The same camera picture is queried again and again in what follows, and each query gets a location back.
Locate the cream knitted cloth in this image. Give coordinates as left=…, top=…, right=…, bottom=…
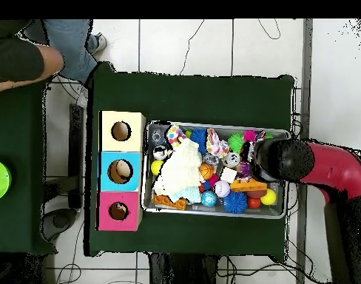
left=152, top=138, right=206, bottom=197

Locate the white polka dot cloth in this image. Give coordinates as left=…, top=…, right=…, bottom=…
left=206, top=128, right=230, bottom=158
left=166, top=124, right=187, bottom=149

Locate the wooden box with three holes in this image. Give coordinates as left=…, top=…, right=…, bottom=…
left=95, top=109, right=146, bottom=232

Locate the yellow tennis ball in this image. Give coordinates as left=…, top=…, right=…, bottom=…
left=150, top=160, right=165, bottom=176

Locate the blue spiky rubber ball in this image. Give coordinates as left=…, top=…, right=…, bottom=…
left=189, top=128, right=209, bottom=155
left=222, top=190, right=248, bottom=214

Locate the orange toy basketball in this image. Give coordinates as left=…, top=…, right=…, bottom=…
left=198, top=163, right=215, bottom=180

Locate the blue globe ball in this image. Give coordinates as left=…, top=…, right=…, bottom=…
left=200, top=190, right=217, bottom=207

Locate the white toy baseball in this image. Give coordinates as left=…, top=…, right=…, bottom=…
left=214, top=180, right=231, bottom=198

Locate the beige round toy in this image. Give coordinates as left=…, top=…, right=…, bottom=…
left=114, top=160, right=132, bottom=182

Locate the orange toy building brick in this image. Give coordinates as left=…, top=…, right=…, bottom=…
left=229, top=177, right=268, bottom=192

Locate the grey round stand base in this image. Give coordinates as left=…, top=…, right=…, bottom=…
left=41, top=207, right=79, bottom=242

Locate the person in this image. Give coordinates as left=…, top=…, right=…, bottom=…
left=0, top=18, right=108, bottom=109

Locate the dark green side table cloth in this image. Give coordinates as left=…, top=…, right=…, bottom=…
left=0, top=81, right=58, bottom=256

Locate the shallow wire mesh bin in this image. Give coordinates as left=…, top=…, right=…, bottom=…
left=141, top=120, right=291, bottom=220

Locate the grey metal rail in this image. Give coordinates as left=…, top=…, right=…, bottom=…
left=295, top=18, right=314, bottom=284

